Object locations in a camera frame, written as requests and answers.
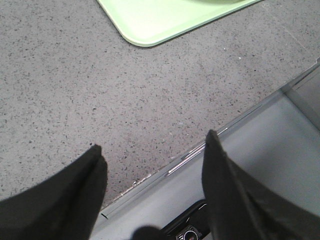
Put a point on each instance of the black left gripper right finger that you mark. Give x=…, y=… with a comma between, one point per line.
x=241, y=208

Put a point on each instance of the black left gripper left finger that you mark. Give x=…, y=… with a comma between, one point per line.
x=63, y=207

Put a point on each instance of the beige round plate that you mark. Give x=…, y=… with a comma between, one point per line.
x=217, y=2

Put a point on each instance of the black robot base with gauge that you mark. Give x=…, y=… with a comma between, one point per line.
x=192, y=224

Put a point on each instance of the light green plastic tray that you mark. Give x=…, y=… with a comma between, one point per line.
x=147, y=23

